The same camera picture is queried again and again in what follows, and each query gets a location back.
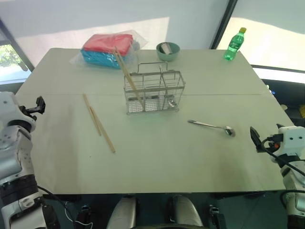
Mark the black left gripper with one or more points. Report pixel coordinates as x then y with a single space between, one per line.
29 111

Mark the steel spoon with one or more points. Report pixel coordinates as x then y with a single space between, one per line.
209 126
171 101

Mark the metal item in bowl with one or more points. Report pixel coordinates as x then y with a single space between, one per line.
166 48

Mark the green plastic bottle yellow cap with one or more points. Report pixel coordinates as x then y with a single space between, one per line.
233 46

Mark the black table frame bracket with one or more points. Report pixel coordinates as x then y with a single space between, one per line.
83 217
218 217

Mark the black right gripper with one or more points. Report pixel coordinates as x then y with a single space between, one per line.
274 139

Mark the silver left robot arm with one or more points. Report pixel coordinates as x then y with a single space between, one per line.
16 152

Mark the red folded cloth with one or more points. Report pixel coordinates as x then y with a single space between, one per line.
107 44

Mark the white robot leg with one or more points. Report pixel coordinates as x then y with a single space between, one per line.
124 212
186 212

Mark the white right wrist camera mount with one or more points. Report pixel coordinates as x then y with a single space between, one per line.
291 140

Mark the green ceramic bowl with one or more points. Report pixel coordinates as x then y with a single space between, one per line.
168 56

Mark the wooden chopstick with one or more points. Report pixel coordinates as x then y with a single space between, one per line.
102 130
124 62
91 114
128 77

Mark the white robot right leg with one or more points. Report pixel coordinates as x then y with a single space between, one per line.
186 212

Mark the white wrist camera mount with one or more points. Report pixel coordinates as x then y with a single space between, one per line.
9 105
291 140

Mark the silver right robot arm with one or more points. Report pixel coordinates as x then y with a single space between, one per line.
291 181

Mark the dark window frame post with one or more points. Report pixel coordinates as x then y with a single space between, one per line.
224 23
16 45

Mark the blue folded cloth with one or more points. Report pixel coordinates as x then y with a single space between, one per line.
100 59

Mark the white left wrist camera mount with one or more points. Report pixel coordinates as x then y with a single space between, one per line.
9 105

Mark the white robot left leg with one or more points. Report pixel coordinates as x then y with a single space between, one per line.
124 212

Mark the clear plastic bag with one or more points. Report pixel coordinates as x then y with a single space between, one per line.
140 41

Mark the black cluttered side shelf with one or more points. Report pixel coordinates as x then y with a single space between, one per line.
286 100

